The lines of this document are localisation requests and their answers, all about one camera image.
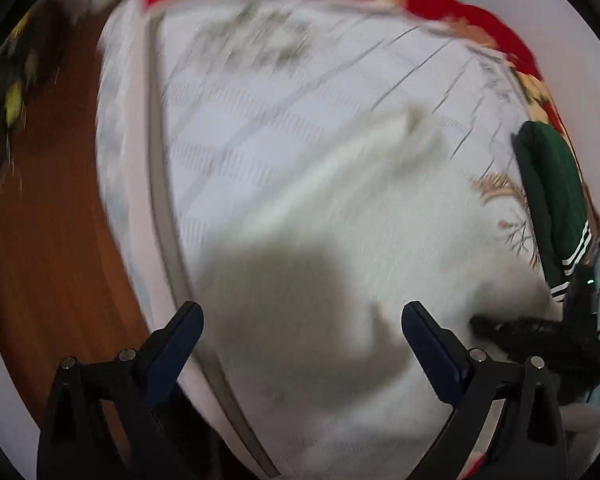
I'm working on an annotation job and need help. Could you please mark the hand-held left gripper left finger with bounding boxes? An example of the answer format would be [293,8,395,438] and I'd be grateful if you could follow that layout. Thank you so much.
[36,301,205,480]

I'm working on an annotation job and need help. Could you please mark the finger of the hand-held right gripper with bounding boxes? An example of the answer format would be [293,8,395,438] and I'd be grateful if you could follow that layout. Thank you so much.
[471,314,567,358]

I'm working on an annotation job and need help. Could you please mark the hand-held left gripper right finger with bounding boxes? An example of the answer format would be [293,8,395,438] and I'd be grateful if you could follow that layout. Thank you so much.
[401,301,570,480]

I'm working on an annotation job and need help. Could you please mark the white fuzzy cardigan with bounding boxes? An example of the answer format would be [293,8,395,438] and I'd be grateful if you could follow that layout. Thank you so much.
[180,107,566,478]

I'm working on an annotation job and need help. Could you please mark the person's right forearm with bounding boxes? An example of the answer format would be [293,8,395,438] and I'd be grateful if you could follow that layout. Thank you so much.
[560,404,600,463]

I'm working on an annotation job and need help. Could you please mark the green striped pants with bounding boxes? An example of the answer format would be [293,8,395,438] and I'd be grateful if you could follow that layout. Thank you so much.
[511,121,594,305]

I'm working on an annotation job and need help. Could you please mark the white diamond patterned cloth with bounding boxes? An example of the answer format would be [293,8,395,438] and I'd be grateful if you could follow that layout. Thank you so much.
[96,0,538,480]

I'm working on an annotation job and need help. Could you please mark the red floral blanket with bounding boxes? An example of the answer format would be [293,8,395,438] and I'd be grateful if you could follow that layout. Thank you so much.
[144,0,578,161]

